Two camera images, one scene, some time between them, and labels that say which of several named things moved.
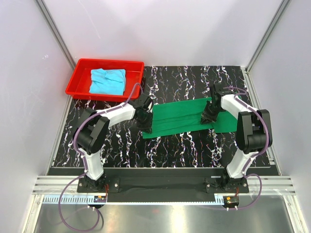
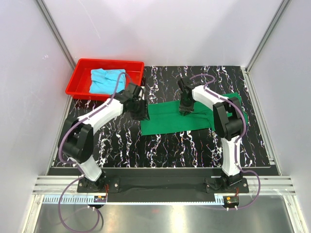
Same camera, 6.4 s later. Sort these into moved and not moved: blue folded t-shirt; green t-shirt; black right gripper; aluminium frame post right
Moved: black right gripper
Not moved: aluminium frame post right; green t-shirt; blue folded t-shirt
